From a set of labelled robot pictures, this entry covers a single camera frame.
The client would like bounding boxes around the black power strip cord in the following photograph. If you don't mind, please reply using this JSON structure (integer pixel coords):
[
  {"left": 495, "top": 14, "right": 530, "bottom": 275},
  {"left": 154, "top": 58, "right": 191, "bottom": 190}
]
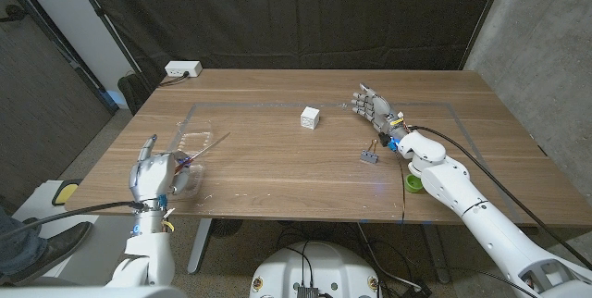
[{"left": 159, "top": 70, "right": 191, "bottom": 87}]

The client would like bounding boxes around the white power strip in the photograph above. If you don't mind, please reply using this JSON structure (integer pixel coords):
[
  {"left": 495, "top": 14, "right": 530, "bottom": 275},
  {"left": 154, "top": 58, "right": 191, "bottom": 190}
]
[{"left": 164, "top": 60, "right": 204, "bottom": 79}]

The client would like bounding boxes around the white floor cable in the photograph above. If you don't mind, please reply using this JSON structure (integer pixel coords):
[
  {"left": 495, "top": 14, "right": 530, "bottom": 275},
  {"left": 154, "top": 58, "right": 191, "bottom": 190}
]
[{"left": 358, "top": 222, "right": 420, "bottom": 290}]

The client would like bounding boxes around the grey table leg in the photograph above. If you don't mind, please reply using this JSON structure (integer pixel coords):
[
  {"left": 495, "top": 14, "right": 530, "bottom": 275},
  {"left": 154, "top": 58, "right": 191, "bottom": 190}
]
[
  {"left": 187, "top": 217, "right": 214, "bottom": 275},
  {"left": 423, "top": 223, "right": 452, "bottom": 285}
]

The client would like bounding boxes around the black backdrop stand pole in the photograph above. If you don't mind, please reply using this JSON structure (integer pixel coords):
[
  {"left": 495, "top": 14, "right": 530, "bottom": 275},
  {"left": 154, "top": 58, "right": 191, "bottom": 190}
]
[
  {"left": 67, "top": 0, "right": 142, "bottom": 77},
  {"left": 457, "top": 0, "right": 510, "bottom": 70}
]

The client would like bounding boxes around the black backdrop curtain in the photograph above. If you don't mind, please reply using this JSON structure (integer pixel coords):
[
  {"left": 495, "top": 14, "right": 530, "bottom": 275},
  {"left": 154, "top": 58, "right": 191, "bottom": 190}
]
[{"left": 67, "top": 0, "right": 510, "bottom": 93}]

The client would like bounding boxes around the grey binder clip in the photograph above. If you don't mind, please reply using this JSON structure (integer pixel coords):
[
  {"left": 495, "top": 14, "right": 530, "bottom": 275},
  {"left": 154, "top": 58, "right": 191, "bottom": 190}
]
[{"left": 359, "top": 138, "right": 379, "bottom": 165}]

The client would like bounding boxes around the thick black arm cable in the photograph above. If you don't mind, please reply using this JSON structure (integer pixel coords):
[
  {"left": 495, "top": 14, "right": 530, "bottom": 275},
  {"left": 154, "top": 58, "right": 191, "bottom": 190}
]
[
  {"left": 409, "top": 124, "right": 592, "bottom": 272},
  {"left": 0, "top": 199, "right": 145, "bottom": 243}
]

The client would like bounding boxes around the clear plastic clamshell container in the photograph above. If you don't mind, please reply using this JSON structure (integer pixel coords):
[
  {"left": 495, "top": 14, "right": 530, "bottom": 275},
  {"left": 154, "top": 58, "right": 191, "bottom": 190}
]
[{"left": 164, "top": 119, "right": 215, "bottom": 200}]

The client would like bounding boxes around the yellow and black pedal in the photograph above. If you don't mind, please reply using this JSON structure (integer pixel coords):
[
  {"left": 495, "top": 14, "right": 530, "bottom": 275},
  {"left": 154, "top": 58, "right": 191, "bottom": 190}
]
[{"left": 51, "top": 178, "right": 84, "bottom": 206}]

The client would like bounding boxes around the white floor platform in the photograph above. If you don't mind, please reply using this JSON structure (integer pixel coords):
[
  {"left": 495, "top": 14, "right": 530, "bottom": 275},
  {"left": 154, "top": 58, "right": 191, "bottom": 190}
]
[{"left": 11, "top": 180, "right": 140, "bottom": 285}]

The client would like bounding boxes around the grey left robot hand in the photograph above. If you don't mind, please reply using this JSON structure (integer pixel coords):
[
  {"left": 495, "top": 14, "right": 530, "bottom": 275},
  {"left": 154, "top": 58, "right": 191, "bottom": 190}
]
[{"left": 128, "top": 133, "right": 191, "bottom": 202}]

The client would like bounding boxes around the black bag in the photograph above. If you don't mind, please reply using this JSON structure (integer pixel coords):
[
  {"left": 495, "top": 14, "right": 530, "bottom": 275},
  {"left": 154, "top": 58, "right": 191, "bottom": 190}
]
[{"left": 117, "top": 73, "right": 154, "bottom": 117}]

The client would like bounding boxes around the blue jeans leg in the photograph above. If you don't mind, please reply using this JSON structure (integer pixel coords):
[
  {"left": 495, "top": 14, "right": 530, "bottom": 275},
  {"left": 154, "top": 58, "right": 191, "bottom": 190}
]
[{"left": 0, "top": 209, "right": 47, "bottom": 280}]

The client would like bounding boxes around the small white cube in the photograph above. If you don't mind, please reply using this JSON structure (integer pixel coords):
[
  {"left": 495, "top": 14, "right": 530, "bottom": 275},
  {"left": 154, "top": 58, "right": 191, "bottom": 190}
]
[{"left": 300, "top": 106, "right": 321, "bottom": 130}]

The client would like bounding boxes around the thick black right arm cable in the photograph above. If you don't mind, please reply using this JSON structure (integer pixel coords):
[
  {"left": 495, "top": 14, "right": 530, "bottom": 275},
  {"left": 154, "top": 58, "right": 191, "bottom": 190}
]
[{"left": 409, "top": 124, "right": 592, "bottom": 272}]

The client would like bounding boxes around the black leather shoe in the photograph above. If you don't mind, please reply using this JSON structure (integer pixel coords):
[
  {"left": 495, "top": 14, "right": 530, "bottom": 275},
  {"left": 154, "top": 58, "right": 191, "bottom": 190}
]
[{"left": 8, "top": 221, "right": 93, "bottom": 285}]

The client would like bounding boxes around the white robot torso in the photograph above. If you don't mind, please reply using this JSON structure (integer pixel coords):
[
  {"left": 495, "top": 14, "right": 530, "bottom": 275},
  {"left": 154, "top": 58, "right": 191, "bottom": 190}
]
[{"left": 248, "top": 241, "right": 381, "bottom": 298}]

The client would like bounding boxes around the thin black hanging cable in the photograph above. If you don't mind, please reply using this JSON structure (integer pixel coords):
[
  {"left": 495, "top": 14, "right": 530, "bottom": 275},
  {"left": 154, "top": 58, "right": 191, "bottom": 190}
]
[{"left": 394, "top": 148, "right": 408, "bottom": 224}]

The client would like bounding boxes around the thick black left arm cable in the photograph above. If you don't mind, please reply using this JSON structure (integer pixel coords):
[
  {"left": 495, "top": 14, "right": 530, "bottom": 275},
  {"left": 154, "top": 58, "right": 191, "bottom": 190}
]
[{"left": 0, "top": 199, "right": 145, "bottom": 243}]

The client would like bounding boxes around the black power adapter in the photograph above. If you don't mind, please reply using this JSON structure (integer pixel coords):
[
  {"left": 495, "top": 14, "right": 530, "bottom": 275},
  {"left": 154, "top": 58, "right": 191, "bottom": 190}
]
[{"left": 401, "top": 281, "right": 434, "bottom": 298}]

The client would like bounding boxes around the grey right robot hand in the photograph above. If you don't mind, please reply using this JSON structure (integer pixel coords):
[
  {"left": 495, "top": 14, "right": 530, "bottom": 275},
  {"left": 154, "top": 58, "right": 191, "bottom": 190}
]
[{"left": 350, "top": 82, "right": 411, "bottom": 135}]

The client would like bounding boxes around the knife with reddish-brown handle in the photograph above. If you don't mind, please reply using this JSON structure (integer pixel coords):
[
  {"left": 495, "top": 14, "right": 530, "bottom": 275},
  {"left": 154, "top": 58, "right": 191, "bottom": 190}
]
[{"left": 173, "top": 131, "right": 231, "bottom": 175}]

